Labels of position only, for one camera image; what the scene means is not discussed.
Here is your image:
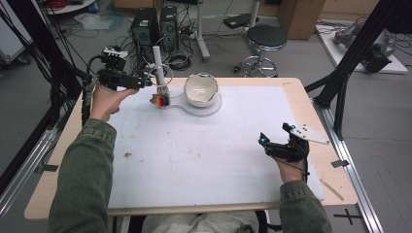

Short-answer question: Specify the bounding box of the black metal frame strut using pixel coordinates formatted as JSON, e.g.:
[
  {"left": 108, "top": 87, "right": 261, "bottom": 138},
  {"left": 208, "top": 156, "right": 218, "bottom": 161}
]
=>
[{"left": 304, "top": 0, "right": 412, "bottom": 142}]

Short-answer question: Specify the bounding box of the clear plastic bag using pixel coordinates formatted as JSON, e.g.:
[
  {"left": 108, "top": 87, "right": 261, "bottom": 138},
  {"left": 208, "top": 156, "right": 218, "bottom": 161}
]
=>
[{"left": 73, "top": 12, "right": 115, "bottom": 32}]

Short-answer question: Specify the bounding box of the flat black device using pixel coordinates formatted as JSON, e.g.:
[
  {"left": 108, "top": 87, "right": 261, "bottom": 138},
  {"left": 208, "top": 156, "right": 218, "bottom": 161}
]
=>
[{"left": 223, "top": 13, "right": 260, "bottom": 30}]

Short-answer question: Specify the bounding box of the aluminium rail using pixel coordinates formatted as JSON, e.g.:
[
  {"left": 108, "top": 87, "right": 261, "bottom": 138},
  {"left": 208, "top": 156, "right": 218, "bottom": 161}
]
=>
[
  {"left": 0, "top": 128, "right": 63, "bottom": 221},
  {"left": 311, "top": 96, "right": 386, "bottom": 233}
]

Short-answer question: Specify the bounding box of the white table mat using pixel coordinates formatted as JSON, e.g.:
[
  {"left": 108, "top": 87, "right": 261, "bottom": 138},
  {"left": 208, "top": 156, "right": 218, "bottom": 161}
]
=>
[{"left": 107, "top": 84, "right": 326, "bottom": 210}]

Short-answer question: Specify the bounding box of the left hand-held gripper cable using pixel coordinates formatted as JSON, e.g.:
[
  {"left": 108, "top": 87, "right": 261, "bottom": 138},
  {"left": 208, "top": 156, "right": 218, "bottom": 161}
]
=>
[{"left": 81, "top": 53, "right": 105, "bottom": 128}]

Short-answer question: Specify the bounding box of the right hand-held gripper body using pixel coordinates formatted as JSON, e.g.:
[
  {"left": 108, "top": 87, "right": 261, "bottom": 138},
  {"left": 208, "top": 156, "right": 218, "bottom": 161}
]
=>
[{"left": 264, "top": 123, "right": 330, "bottom": 163}]

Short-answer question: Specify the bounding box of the brown cardboard box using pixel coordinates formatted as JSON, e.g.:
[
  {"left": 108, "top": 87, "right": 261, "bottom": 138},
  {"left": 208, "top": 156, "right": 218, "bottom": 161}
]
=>
[{"left": 277, "top": 0, "right": 327, "bottom": 41}]

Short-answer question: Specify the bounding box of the slim black computer tower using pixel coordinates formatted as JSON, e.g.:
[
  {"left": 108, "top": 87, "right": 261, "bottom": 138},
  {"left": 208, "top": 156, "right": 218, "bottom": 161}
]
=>
[{"left": 159, "top": 5, "right": 180, "bottom": 53}]

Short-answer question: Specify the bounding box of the person's left hand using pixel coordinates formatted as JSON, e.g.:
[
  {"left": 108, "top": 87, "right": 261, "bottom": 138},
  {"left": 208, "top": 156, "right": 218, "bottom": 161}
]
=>
[{"left": 88, "top": 82, "right": 140, "bottom": 123}]

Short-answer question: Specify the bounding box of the white stand with post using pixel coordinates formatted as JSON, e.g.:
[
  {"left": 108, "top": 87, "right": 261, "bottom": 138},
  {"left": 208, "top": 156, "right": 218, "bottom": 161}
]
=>
[{"left": 151, "top": 45, "right": 223, "bottom": 118}]

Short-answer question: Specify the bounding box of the thin wooden stick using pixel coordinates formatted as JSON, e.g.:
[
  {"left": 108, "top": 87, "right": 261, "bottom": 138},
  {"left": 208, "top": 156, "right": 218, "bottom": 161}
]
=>
[{"left": 319, "top": 179, "right": 345, "bottom": 202}]

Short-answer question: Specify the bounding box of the hand-held gripper cable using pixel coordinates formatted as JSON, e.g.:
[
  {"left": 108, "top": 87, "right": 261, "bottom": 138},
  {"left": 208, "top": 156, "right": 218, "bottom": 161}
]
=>
[
  {"left": 81, "top": 53, "right": 105, "bottom": 128},
  {"left": 275, "top": 143, "right": 310, "bottom": 184}
]

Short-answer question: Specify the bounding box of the black round stool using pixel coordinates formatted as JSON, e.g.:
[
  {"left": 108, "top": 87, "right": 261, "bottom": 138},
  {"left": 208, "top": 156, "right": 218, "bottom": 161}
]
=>
[{"left": 232, "top": 24, "right": 289, "bottom": 79}]

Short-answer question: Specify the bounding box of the grey tape piece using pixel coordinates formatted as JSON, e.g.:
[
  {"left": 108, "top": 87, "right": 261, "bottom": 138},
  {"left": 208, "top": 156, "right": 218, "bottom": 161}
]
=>
[{"left": 330, "top": 158, "right": 351, "bottom": 169}]

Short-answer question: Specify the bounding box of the person's lap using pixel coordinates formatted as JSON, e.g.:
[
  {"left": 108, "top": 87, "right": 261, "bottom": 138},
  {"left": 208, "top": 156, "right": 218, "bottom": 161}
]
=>
[{"left": 141, "top": 210, "right": 260, "bottom": 233}]

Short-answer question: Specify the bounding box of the key ring with coloured tags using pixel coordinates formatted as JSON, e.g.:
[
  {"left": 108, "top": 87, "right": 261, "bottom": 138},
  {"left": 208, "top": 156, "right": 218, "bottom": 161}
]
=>
[{"left": 154, "top": 63, "right": 175, "bottom": 109}]

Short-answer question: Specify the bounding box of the white board with grey device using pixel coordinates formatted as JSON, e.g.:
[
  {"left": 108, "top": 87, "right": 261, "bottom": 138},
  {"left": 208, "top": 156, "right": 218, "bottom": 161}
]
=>
[{"left": 315, "top": 19, "right": 410, "bottom": 76}]

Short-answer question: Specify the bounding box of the white table leg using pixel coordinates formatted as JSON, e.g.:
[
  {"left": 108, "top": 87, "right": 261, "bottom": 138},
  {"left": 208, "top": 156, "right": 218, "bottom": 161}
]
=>
[{"left": 194, "top": 0, "right": 212, "bottom": 63}]

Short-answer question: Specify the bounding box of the black metal frame with cables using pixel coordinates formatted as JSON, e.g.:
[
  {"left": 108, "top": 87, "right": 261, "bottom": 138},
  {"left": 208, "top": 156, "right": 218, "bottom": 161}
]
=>
[{"left": 0, "top": 0, "right": 93, "bottom": 195}]

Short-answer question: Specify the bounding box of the person's right hand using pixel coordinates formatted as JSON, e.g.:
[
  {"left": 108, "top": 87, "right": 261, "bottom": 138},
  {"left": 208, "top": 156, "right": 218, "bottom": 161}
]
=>
[{"left": 274, "top": 155, "right": 308, "bottom": 184}]

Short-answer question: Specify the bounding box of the large black computer tower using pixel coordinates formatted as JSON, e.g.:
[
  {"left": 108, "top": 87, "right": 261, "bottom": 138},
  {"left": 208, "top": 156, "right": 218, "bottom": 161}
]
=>
[{"left": 130, "top": 7, "right": 161, "bottom": 64}]

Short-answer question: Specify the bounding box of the coiled black cable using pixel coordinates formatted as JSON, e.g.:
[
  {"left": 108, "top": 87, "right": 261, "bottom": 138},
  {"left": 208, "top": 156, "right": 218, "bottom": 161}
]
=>
[{"left": 167, "top": 50, "right": 192, "bottom": 72}]

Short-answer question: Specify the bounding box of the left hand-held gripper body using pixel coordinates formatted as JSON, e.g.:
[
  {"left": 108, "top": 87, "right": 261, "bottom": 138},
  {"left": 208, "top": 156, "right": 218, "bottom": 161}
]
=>
[{"left": 96, "top": 46, "right": 146, "bottom": 92}]

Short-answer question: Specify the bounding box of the right hand-held gripper cable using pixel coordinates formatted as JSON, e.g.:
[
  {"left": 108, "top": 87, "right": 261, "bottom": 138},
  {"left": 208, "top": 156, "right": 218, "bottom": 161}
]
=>
[{"left": 275, "top": 143, "right": 310, "bottom": 184}]

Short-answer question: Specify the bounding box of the white chipped bowl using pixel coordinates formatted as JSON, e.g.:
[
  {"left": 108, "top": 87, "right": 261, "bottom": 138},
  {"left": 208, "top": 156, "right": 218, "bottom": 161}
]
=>
[{"left": 183, "top": 72, "right": 219, "bottom": 109}]

